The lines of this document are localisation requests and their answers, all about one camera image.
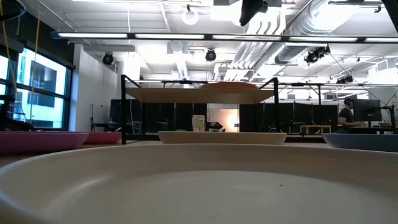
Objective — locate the grey plate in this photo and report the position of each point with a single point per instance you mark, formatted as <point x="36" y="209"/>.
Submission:
<point x="199" y="186"/>

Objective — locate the large window with dark frame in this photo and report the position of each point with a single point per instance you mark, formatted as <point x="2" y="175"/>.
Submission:
<point x="43" y="77"/>

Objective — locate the purple plate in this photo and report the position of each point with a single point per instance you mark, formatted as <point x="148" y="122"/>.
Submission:
<point x="37" y="141"/>

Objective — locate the blue plate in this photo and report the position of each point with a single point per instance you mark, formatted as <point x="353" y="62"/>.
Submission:
<point x="363" y="142"/>

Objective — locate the black aluminium table frame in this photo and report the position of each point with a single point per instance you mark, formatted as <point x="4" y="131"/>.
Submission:
<point x="304" y="139"/>

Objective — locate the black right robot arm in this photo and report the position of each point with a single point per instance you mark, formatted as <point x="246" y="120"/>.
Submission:
<point x="393" y="12"/>

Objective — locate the black ceiling spot lamp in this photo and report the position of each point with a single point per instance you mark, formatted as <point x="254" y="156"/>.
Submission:
<point x="108" y="58"/>
<point x="211" y="55"/>

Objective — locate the black partition panels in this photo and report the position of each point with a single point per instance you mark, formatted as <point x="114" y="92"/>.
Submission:
<point x="258" y="116"/>
<point x="161" y="116"/>

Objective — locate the yellowish card box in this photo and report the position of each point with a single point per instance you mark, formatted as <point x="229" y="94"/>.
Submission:
<point x="198" y="123"/>

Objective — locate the overhead beam with light strips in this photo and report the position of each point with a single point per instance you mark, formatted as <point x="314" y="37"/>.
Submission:
<point x="93" y="35"/>

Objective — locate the silver ventilation duct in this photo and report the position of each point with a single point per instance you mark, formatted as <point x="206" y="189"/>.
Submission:
<point x="311" y="25"/>

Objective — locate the wooden shelf with black legs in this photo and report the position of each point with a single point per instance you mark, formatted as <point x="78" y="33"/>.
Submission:
<point x="192" y="95"/>

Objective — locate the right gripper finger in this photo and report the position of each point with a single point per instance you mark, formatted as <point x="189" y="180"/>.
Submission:
<point x="253" y="9"/>

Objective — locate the small black device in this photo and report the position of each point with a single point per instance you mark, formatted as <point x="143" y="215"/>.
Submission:
<point x="214" y="126"/>

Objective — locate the black room monitor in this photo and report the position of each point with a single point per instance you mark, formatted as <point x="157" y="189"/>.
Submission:
<point x="367" y="110"/>

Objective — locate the black background gantry frame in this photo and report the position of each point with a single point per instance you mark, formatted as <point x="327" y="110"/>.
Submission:
<point x="298" y="84"/>

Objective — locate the salmon speckled plate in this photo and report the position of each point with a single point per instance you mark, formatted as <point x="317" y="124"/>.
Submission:
<point x="228" y="86"/>

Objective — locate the magenta plate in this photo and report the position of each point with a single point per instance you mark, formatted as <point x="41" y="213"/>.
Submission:
<point x="104" y="137"/>

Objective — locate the low wooden bench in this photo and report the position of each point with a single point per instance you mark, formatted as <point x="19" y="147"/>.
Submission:
<point x="314" y="127"/>

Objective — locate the black ceiling lamp cluster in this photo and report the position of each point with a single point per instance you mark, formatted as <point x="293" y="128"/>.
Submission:
<point x="345" y="79"/>
<point x="317" y="54"/>

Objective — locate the beige plate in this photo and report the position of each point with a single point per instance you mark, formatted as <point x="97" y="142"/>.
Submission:
<point x="222" y="137"/>

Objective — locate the person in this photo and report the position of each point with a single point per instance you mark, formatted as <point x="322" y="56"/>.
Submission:
<point x="345" y="116"/>

